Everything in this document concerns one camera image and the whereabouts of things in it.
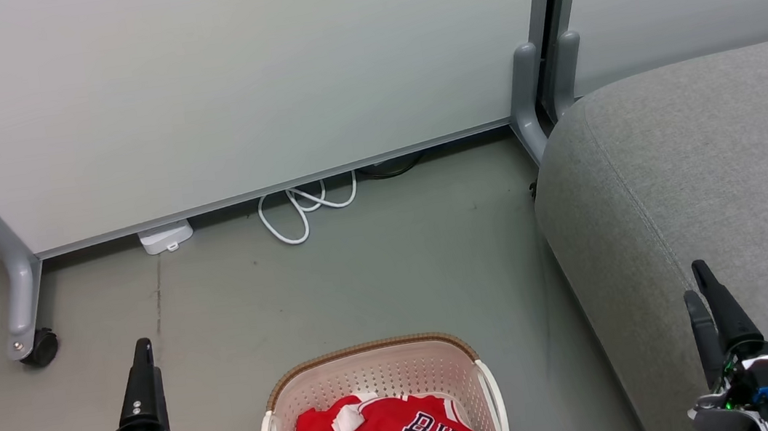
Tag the cream plastic laundry basket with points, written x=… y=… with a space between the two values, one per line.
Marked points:
x=374 y=374

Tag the black caster wheel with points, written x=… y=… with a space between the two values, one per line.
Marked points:
x=43 y=349

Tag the grey fabric sofa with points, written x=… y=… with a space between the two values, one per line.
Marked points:
x=679 y=172

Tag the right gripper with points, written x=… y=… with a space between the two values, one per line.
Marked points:
x=737 y=377

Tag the large white partition panel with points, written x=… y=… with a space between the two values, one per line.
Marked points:
x=228 y=81

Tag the long grey partition foot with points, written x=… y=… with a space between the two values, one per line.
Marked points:
x=19 y=289

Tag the white power box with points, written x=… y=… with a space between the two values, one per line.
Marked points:
x=165 y=237

